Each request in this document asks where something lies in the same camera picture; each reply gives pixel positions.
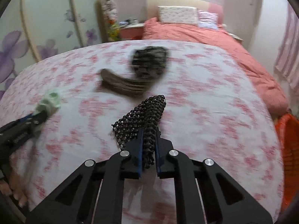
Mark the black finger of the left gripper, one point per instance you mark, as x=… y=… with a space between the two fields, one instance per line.
x=17 y=132

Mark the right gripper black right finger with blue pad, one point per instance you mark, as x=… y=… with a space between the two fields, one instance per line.
x=204 y=192

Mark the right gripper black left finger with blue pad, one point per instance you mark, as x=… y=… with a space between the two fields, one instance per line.
x=93 y=193

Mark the pale green tissue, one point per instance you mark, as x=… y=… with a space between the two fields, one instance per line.
x=48 y=105

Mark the black studded pouch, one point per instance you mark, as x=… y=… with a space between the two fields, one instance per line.
x=145 y=116

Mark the person's left hand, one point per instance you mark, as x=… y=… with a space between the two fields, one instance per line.
x=14 y=183

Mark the floral pink tablecloth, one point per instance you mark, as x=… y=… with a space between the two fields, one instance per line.
x=212 y=111

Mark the orange laundry basket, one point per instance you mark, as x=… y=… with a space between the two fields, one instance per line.
x=287 y=132

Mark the brown grey fabric pouch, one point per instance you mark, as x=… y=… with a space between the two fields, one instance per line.
x=124 y=86

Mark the floral wardrobe sliding doors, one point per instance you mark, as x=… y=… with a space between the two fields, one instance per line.
x=33 y=30

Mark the salmon pink duvet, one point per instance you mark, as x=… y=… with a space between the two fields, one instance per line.
x=267 y=87

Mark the black white patterned scrunchie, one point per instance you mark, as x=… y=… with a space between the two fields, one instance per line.
x=150 y=63

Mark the pink striped curtain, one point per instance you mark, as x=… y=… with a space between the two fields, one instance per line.
x=287 y=59

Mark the plush toy hanging stack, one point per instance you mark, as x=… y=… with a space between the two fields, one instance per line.
x=110 y=14

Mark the pink bedside table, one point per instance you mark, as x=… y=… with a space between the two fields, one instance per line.
x=132 y=32

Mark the white mug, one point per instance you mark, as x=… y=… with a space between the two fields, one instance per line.
x=134 y=21

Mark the pink striped pillow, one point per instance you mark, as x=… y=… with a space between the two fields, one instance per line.
x=207 y=20

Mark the floral white pillow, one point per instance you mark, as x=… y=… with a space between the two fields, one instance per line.
x=178 y=15

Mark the beige pink headboard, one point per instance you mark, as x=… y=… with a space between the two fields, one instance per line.
x=152 y=7

